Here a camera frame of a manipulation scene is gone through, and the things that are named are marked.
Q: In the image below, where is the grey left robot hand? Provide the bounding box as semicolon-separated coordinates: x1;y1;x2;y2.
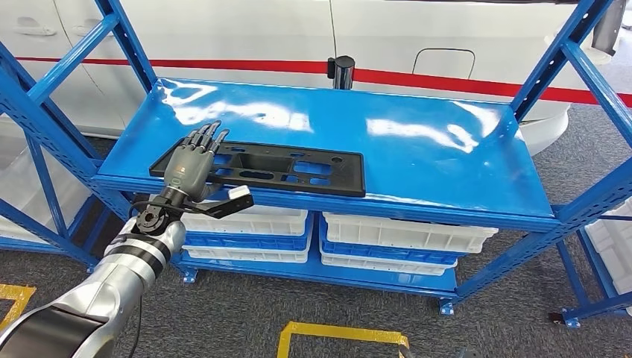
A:
162;121;234;204

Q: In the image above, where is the black plastic plate bracket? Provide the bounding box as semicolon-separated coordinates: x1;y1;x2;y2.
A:
148;137;367;198

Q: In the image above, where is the blue metal shelf rack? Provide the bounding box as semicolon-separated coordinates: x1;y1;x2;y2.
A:
0;0;632;317
0;133;113;276
548;195;632;330

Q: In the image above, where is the red barrier belt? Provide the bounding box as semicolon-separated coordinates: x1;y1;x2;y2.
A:
14;55;632;108

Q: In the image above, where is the white car body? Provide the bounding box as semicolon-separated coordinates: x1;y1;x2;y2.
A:
0;0;632;158

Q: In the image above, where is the black left camera bracket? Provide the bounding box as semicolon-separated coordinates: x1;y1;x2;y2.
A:
185;192;255;221

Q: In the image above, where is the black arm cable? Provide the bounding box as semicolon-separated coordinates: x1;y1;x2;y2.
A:
127;295;144;358

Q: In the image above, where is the grey metal post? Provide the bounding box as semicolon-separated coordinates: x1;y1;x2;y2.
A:
591;0;628;56

